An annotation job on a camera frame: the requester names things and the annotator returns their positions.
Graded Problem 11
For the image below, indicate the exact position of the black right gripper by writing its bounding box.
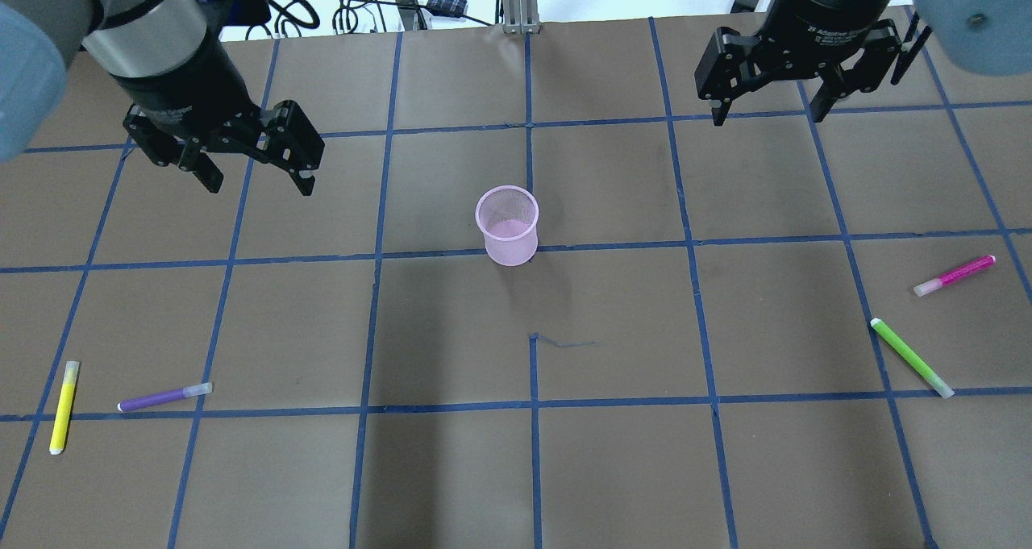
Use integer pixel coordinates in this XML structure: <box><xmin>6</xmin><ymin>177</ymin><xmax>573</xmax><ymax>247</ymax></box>
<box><xmin>694</xmin><ymin>19</ymin><xmax>920</xmax><ymax>127</ymax></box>

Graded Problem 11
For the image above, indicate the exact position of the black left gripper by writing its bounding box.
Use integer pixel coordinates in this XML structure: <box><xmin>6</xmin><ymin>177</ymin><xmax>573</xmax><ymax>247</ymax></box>
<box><xmin>123</xmin><ymin>100</ymin><xmax>326</xmax><ymax>197</ymax></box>

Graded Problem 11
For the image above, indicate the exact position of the pink pen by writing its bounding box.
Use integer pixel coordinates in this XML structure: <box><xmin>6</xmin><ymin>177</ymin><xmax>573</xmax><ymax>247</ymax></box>
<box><xmin>913</xmin><ymin>255</ymin><xmax>997</xmax><ymax>297</ymax></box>

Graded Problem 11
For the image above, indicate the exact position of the purple pen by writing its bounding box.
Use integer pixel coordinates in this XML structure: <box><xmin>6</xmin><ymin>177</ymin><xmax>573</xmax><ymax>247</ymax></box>
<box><xmin>115</xmin><ymin>381</ymin><xmax>214</xmax><ymax>414</ymax></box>

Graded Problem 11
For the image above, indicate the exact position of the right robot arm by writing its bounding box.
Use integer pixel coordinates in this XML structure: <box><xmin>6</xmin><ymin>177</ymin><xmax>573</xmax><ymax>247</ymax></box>
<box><xmin>694</xmin><ymin>0</ymin><xmax>1030</xmax><ymax>126</ymax></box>

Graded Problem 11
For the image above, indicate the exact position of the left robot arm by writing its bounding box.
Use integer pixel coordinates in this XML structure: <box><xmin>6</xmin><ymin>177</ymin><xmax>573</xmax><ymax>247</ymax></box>
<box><xmin>1</xmin><ymin>0</ymin><xmax>325</xmax><ymax>196</ymax></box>

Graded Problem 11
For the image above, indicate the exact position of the pink mesh cup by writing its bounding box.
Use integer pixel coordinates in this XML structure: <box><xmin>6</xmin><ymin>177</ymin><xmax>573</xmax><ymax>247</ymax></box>
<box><xmin>474</xmin><ymin>185</ymin><xmax>539</xmax><ymax>267</ymax></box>

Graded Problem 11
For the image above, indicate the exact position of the green pen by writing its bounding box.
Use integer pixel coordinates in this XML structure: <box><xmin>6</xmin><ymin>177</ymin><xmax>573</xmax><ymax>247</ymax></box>
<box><xmin>868</xmin><ymin>318</ymin><xmax>955</xmax><ymax>399</ymax></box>

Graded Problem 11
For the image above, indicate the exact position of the yellow pen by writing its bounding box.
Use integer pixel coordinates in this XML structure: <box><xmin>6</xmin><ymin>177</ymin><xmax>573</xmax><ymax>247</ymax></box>
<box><xmin>49</xmin><ymin>360</ymin><xmax>80</xmax><ymax>455</ymax></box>

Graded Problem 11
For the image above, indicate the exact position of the black cables bundle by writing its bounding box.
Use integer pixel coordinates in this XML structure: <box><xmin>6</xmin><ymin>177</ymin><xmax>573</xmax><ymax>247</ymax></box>
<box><xmin>241</xmin><ymin>0</ymin><xmax>493</xmax><ymax>38</ymax></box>

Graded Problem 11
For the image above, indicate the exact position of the aluminium frame post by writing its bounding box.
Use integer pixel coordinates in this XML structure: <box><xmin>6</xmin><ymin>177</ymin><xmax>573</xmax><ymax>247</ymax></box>
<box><xmin>497</xmin><ymin>0</ymin><xmax>541</xmax><ymax>35</ymax></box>

